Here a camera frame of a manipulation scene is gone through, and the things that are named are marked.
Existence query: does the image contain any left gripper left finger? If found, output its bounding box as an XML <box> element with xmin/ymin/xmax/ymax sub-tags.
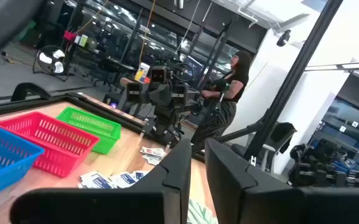
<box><xmin>10</xmin><ymin>139</ymin><xmax>192</xmax><ymax>224</ymax></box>

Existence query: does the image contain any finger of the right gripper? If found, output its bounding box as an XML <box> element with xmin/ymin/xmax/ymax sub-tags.
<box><xmin>126</xmin><ymin>82</ymin><xmax>162</xmax><ymax>106</ymax></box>
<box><xmin>161</xmin><ymin>83</ymin><xmax>189</xmax><ymax>106</ymax></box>

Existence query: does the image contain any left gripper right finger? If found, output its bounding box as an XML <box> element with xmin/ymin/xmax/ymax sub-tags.
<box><xmin>205</xmin><ymin>138</ymin><xmax>359</xmax><ymax>224</ymax></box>

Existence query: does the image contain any red-print white packet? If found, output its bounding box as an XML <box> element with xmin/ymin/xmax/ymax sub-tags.
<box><xmin>141</xmin><ymin>154</ymin><xmax>162</xmax><ymax>166</ymax></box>
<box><xmin>140</xmin><ymin>146</ymin><xmax>167</xmax><ymax>157</ymax></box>

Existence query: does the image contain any white yellow blue container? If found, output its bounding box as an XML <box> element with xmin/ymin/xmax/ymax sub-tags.
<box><xmin>134</xmin><ymin>62</ymin><xmax>151</xmax><ymax>84</ymax></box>

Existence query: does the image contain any blue-print alcohol pad packet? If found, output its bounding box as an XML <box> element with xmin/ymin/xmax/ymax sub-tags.
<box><xmin>78</xmin><ymin>170</ymin><xmax>115</xmax><ymax>190</ymax></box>
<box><xmin>109</xmin><ymin>171</ymin><xmax>138</xmax><ymax>189</ymax></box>
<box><xmin>132</xmin><ymin>169</ymin><xmax>151</xmax><ymax>182</ymax></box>

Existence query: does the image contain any green-striped bandage strip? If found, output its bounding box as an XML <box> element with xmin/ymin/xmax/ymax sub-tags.
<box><xmin>188</xmin><ymin>198</ymin><xmax>218</xmax><ymax>224</ymax></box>

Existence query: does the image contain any green plastic basket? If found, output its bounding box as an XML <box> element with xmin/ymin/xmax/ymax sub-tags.
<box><xmin>55</xmin><ymin>106</ymin><xmax>123</xmax><ymax>156</ymax></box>

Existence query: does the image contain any person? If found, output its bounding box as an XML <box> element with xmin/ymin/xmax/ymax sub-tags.
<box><xmin>190</xmin><ymin>49</ymin><xmax>253</xmax><ymax>146</ymax></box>

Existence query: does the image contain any black white chair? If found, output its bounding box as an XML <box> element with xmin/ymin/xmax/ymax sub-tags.
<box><xmin>231</xmin><ymin>121</ymin><xmax>298</xmax><ymax>172</ymax></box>

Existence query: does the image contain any pink box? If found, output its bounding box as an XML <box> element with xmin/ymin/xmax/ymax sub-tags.
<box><xmin>63</xmin><ymin>30</ymin><xmax>77</xmax><ymax>42</ymax></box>

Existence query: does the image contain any black floor fan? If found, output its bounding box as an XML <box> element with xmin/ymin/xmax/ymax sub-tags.
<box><xmin>32</xmin><ymin>45</ymin><xmax>70</xmax><ymax>83</ymax></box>

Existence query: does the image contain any red plastic basket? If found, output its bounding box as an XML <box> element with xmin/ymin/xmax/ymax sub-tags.
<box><xmin>0</xmin><ymin>111</ymin><xmax>101</xmax><ymax>179</ymax></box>

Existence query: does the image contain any black arched table clamp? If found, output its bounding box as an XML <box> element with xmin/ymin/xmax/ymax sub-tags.
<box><xmin>10</xmin><ymin>82</ymin><xmax>53</xmax><ymax>103</ymax></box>

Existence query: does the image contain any blue plastic basket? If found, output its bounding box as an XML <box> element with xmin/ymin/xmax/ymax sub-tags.
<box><xmin>0</xmin><ymin>119</ymin><xmax>45</xmax><ymax>202</ymax></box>

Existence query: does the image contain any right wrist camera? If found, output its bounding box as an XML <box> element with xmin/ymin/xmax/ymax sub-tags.
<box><xmin>149</xmin><ymin>65</ymin><xmax>171</xmax><ymax>85</ymax></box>

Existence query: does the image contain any yellow hanging cable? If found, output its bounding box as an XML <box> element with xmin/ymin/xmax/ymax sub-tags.
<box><xmin>138</xmin><ymin>0</ymin><xmax>157</xmax><ymax>67</ymax></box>

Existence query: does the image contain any black aluminium rig frame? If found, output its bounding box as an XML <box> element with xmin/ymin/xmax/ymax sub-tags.
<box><xmin>0</xmin><ymin>0</ymin><xmax>345</xmax><ymax>162</ymax></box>

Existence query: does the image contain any black security camera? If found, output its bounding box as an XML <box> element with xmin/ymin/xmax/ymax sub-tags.
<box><xmin>276</xmin><ymin>29</ymin><xmax>292</xmax><ymax>47</ymax></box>

